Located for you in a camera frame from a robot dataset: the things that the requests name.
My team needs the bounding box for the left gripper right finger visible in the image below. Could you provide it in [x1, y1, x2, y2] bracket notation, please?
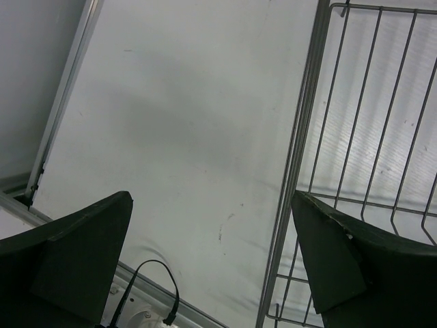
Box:
[292, 191, 436, 327]

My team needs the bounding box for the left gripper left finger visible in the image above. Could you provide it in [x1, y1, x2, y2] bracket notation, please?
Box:
[1, 191, 133, 327]

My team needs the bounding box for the aluminium table frame rail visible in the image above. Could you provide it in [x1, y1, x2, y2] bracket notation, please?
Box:
[1, 1, 227, 327]

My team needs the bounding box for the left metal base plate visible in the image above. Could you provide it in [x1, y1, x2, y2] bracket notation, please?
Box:
[112, 303, 171, 328]

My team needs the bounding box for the left black base cable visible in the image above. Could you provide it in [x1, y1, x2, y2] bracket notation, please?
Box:
[109, 259, 181, 328]

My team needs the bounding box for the metal wire dish rack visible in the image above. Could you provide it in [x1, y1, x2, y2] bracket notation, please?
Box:
[256, 1, 436, 327]

